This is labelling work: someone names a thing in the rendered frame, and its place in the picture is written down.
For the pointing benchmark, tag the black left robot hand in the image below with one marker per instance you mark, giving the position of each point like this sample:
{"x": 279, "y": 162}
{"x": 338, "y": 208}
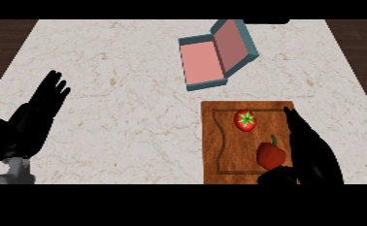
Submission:
{"x": 33, "y": 120}

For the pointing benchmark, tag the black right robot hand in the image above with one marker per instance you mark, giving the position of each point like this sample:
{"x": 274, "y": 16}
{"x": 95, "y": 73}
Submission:
{"x": 311, "y": 149}

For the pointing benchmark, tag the red tomato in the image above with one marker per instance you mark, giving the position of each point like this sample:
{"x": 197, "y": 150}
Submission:
{"x": 246, "y": 120}

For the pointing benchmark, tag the brown wooden cutting board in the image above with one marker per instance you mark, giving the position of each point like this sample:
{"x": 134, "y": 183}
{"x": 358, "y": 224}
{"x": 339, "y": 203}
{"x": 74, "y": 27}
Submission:
{"x": 234, "y": 145}

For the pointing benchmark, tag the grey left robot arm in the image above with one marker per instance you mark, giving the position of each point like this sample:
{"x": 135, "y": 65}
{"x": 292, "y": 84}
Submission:
{"x": 17, "y": 171}

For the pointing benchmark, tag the red bell pepper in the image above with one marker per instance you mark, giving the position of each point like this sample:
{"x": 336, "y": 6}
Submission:
{"x": 270, "y": 154}

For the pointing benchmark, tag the teal and pink open box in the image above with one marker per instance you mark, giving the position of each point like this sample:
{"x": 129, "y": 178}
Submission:
{"x": 218, "y": 55}

